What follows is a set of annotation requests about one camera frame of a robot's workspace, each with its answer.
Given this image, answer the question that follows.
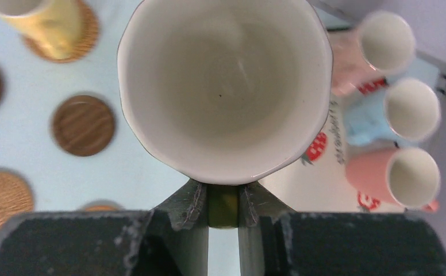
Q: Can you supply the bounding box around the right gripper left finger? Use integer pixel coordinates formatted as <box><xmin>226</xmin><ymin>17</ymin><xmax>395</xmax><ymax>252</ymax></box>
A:
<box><xmin>0</xmin><ymin>180</ymin><xmax>208</xmax><ymax>275</ymax></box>

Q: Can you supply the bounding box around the blue mug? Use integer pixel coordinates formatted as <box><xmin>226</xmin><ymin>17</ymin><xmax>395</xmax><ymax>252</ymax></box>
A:
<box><xmin>343</xmin><ymin>78</ymin><xmax>441</xmax><ymax>147</ymax></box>

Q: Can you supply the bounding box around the pink mug with handle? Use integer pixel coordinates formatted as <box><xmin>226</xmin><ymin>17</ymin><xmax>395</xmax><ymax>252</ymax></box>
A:
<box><xmin>345</xmin><ymin>147</ymin><xmax>441</xmax><ymax>212</ymax></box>

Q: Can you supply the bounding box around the strawberry pattern tray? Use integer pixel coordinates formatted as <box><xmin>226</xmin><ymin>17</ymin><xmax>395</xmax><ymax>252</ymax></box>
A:
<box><xmin>261</xmin><ymin>77</ymin><xmax>425</xmax><ymax>212</ymax></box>

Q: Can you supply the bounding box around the yellow-green mug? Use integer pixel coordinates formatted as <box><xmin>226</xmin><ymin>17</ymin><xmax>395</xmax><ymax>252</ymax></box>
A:
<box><xmin>117</xmin><ymin>1</ymin><xmax>333</xmax><ymax>228</ymax></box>

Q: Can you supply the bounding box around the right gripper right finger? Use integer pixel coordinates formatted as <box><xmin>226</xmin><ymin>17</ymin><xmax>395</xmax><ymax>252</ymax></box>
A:
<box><xmin>239</xmin><ymin>182</ymin><xmax>446</xmax><ymax>275</ymax></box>

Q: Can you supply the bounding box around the yellow mug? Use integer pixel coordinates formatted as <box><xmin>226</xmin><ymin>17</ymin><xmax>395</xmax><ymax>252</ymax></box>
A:
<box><xmin>0</xmin><ymin>0</ymin><xmax>83</xmax><ymax>60</ymax></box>

